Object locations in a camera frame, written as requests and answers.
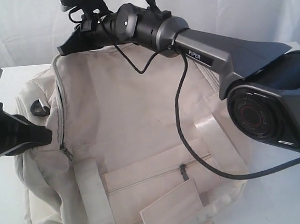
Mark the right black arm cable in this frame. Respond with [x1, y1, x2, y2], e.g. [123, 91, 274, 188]
[67, 0, 300, 193]

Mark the right wrist camera with heatsink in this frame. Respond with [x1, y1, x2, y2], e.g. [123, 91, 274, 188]
[59, 0, 110, 17]

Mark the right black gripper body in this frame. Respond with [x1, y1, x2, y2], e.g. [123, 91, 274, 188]
[73, 12, 121, 42]

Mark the beige duffel bag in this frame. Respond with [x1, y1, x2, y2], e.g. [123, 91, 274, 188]
[15, 44, 248, 224]

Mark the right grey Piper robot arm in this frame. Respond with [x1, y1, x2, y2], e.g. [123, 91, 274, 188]
[58, 3, 300, 152]

